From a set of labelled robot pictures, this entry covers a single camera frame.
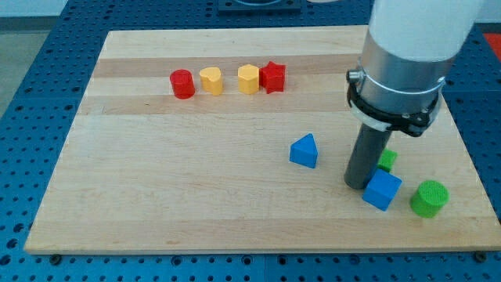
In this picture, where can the blue triangle block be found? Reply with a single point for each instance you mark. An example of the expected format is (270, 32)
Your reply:
(304, 151)

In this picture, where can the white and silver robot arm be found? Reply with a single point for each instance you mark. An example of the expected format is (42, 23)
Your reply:
(409, 47)

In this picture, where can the blue cube block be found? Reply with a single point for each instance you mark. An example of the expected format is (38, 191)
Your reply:
(381, 189)

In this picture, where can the wooden board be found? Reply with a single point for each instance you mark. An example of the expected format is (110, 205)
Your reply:
(143, 172)

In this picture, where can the yellow hexagon block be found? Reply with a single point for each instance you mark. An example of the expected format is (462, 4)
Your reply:
(248, 79)

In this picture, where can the red star block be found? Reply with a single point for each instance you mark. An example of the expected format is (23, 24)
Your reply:
(272, 77)

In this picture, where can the yellow heart block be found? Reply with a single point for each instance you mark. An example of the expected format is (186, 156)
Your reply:
(211, 80)

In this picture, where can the red cylinder block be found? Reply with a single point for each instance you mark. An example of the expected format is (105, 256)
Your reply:
(182, 84)

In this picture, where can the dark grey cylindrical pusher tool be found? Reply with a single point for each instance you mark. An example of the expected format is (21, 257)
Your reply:
(365, 156)

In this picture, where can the small green block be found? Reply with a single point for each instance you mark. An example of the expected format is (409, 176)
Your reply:
(387, 160)

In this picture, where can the green cylinder block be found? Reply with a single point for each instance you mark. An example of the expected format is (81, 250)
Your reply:
(429, 199)

